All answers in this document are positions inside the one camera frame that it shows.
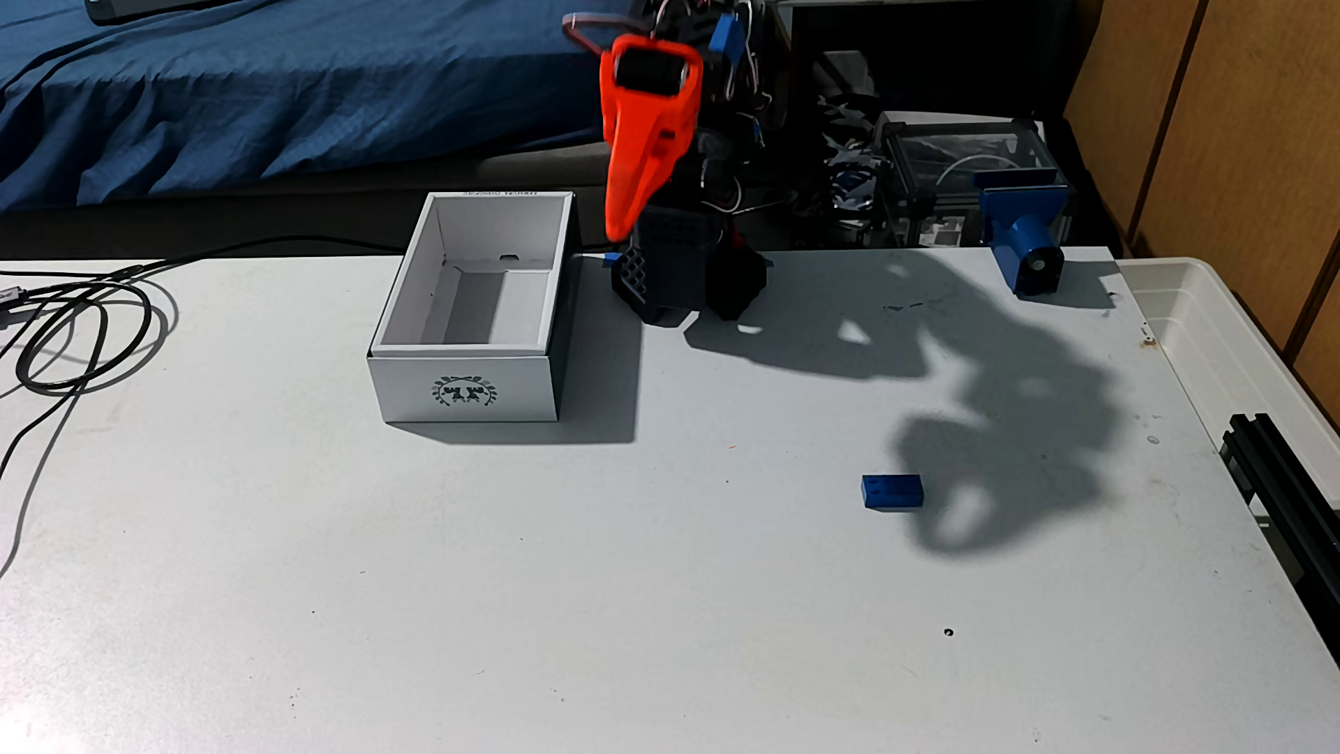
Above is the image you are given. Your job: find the blue toy brick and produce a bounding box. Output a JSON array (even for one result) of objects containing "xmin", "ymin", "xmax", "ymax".
[{"xmin": 861, "ymin": 474, "xmax": 925, "ymax": 512}]

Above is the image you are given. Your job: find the white cardboard box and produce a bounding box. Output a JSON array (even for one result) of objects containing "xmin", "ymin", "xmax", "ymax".
[{"xmin": 366, "ymin": 191, "xmax": 580, "ymax": 425}]

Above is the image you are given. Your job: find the blue bed sheet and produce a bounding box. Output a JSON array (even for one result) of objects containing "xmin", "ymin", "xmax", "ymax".
[{"xmin": 0, "ymin": 0, "xmax": 642, "ymax": 214}]

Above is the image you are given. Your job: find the white plastic bin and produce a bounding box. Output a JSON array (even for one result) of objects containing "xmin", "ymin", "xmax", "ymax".
[{"xmin": 1115, "ymin": 256, "xmax": 1340, "ymax": 494}]

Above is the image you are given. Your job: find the wooden cabinet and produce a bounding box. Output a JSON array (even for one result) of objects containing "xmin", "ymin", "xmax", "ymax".
[{"xmin": 1062, "ymin": 0, "xmax": 1340, "ymax": 420}]

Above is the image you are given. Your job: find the black aluminium extrusion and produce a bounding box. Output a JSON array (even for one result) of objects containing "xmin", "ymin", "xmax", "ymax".
[{"xmin": 1219, "ymin": 413, "xmax": 1340, "ymax": 661}]

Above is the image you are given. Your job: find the clear box with black frame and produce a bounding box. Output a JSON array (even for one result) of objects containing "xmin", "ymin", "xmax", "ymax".
[{"xmin": 874, "ymin": 113, "xmax": 1061, "ymax": 251}]

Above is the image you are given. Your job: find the blue printed clamp mount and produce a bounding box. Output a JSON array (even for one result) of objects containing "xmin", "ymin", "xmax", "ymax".
[{"xmin": 976, "ymin": 172, "xmax": 1074, "ymax": 300}]

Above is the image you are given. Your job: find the black coiled cable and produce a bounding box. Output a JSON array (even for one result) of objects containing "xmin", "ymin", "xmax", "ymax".
[{"xmin": 0, "ymin": 235, "xmax": 410, "ymax": 579}]

